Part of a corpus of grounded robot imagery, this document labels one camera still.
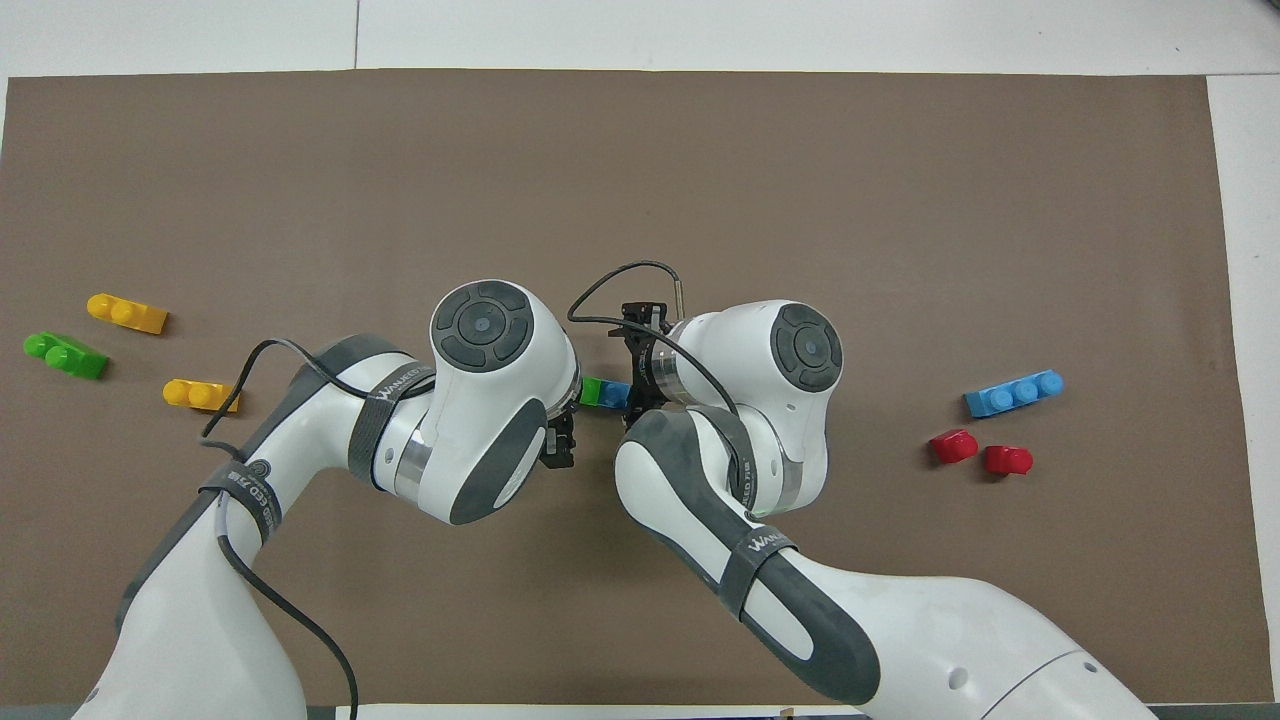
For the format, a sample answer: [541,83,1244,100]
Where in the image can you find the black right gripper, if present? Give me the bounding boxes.
[620,300,670,430]

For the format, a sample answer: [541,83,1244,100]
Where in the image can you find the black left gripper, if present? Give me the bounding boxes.
[540,396,583,470]

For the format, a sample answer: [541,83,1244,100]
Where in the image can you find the yellow two-stud block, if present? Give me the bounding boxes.
[87,292,169,335]
[163,378,243,414]

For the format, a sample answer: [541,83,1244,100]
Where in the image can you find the brown paper mat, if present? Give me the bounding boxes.
[0,68,1273,709]

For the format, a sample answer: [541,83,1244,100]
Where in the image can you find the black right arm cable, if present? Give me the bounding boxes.
[567,260,761,521]

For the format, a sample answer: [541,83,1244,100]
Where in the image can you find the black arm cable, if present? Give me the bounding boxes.
[200,338,441,720]
[567,260,761,521]

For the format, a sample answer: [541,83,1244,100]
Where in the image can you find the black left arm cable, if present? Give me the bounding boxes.
[200,338,441,720]

